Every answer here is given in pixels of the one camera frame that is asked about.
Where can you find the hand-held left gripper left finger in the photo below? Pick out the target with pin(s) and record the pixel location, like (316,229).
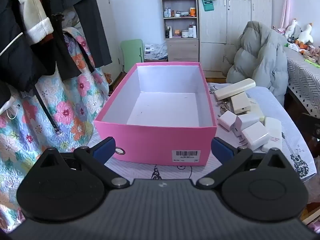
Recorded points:
(105,148)

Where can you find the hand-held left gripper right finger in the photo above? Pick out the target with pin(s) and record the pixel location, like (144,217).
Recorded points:
(221,150)

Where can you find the small white charger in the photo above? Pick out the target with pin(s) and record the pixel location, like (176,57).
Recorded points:
(227,121)

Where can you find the large white charger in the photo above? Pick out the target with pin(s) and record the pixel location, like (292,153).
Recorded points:
(255,136)

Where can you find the bunch of keys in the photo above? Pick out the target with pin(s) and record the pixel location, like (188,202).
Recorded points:
(223,109)

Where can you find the pink cardboard box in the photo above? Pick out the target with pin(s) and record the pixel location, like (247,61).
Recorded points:
(155,142)

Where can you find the short cream remote control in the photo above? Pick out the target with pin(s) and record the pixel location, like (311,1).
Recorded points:
(239,103)

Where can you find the white remote control red label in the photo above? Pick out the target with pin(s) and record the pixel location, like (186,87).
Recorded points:
(273,130)

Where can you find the long cream remote control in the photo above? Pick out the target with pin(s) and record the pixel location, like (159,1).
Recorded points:
(235,89)

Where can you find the floral quilt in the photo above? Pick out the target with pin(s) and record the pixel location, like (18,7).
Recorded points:
(62,110)

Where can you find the black belt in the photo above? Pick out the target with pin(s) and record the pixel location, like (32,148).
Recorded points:
(47,107)

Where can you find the white patterned bedsheet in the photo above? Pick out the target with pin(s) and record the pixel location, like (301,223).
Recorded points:
(292,120)

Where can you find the grey puffer jacket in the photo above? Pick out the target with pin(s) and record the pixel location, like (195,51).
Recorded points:
(260,60)

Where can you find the green folding stool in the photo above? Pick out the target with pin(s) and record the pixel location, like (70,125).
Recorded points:
(132,52)

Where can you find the pack of tissues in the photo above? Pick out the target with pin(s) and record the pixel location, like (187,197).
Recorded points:
(155,51)

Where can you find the geometric patterned tablecloth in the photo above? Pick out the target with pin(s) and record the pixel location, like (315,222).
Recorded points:
(305,80)

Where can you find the wooden shelf unit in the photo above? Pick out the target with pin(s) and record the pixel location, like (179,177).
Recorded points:
(182,47)

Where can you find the white jar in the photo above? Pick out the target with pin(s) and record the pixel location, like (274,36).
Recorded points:
(185,34)

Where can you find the white bottle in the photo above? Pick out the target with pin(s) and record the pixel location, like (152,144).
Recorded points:
(191,32)

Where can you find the black coat white piping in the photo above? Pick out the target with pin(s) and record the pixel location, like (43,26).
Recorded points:
(17,62)

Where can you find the wooden wardrobe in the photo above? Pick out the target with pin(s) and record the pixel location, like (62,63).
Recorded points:
(217,25)

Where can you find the white door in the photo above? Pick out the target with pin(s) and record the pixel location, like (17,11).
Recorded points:
(110,17)

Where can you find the black hanging garment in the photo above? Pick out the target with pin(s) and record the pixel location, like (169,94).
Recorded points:
(87,17)

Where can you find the white plush goose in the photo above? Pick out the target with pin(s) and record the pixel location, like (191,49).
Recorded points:
(306,33)
(291,28)

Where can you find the orange bottle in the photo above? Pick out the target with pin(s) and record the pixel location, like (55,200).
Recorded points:
(192,11)

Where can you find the teal hanging pouch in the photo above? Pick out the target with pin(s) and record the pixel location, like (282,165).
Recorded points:
(208,5)

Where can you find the white fleece-lined coat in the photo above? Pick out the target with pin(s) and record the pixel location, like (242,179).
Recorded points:
(32,15)

